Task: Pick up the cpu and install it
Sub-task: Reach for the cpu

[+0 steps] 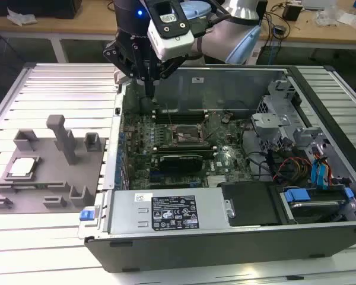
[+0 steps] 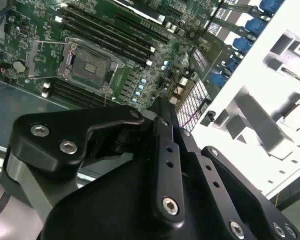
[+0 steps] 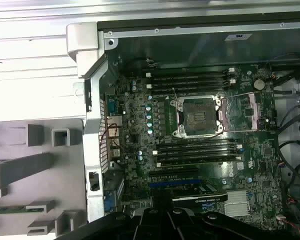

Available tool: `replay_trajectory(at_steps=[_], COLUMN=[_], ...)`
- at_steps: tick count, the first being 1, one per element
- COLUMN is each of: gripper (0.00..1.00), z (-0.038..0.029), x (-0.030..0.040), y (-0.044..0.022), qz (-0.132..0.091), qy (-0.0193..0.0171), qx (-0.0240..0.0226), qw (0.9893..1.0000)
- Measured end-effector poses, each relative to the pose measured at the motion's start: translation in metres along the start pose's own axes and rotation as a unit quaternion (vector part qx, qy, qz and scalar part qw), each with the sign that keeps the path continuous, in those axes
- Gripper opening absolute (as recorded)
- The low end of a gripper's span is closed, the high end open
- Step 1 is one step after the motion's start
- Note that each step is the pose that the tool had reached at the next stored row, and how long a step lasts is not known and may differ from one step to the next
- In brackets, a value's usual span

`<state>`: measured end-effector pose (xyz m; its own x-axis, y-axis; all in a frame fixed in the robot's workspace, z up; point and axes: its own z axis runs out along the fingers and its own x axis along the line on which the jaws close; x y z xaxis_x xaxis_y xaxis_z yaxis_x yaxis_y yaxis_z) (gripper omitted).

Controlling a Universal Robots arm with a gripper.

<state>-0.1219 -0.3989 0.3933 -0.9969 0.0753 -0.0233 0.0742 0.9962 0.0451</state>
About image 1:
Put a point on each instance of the green motherboard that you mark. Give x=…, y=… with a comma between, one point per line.
x=231, y=142

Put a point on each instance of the tall black box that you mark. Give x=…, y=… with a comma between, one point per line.
x=262, y=9

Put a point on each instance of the blue case latch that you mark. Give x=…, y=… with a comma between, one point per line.
x=87, y=215

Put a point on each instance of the silver chipset heatsink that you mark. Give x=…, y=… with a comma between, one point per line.
x=216, y=181

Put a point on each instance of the black graphics card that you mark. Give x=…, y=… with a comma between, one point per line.
x=181, y=162

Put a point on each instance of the silver CPU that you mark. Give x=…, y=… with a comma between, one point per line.
x=23, y=166

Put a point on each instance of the wooden desk white legs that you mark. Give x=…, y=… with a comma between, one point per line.
x=77, y=26

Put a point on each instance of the white crumpled plastic bag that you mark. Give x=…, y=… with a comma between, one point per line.
x=20, y=17

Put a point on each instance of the CPU socket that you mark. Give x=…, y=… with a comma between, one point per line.
x=190, y=132

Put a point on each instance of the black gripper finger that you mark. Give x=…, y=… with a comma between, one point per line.
x=121, y=56
x=169, y=69

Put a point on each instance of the clear plastic bags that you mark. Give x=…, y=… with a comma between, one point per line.
x=326, y=16

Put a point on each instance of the silver metal disk bay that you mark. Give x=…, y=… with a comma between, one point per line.
x=268, y=120

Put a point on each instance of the silver power supply unit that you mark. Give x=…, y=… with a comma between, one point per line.
x=127, y=213

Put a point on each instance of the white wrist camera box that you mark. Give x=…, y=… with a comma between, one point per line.
x=172, y=44

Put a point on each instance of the white sticker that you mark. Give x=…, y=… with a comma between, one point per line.
x=197, y=79

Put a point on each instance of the hard disk blue carrier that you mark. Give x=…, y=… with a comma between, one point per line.
x=314, y=207

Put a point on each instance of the black plastic drive cover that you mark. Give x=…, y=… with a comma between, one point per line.
x=249, y=205

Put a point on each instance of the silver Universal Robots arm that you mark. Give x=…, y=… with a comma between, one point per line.
x=213, y=41

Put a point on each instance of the large black box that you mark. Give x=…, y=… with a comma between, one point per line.
x=32, y=7

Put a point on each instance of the thin metal locking lever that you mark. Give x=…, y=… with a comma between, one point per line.
x=211, y=129
x=169, y=115

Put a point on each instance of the grey parts rack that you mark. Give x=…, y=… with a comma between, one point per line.
x=47, y=178

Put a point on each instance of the open black PC case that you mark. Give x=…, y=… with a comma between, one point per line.
x=181, y=255

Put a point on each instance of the green RAM stick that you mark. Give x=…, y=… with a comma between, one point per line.
x=43, y=186

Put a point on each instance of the small black box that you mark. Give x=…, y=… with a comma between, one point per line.
x=291, y=12

